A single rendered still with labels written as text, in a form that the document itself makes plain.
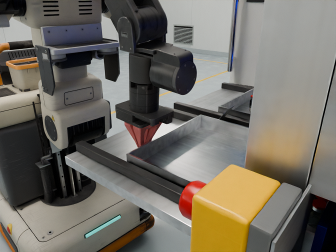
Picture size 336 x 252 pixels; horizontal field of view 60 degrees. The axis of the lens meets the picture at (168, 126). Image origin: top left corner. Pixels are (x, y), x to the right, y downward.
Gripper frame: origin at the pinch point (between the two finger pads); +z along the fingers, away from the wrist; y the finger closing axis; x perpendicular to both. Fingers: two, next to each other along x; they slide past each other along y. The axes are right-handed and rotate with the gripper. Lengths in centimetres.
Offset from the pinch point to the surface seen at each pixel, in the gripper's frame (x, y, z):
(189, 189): -18.6, 23.8, -12.5
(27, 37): 220, -490, 59
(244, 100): 44.3, 1.6, 0.4
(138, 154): -2.8, 1.3, -0.4
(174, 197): -7.7, 14.3, 0.3
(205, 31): 546, -326, 53
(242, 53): 87, -21, -5
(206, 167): 4.5, 12.8, 1.0
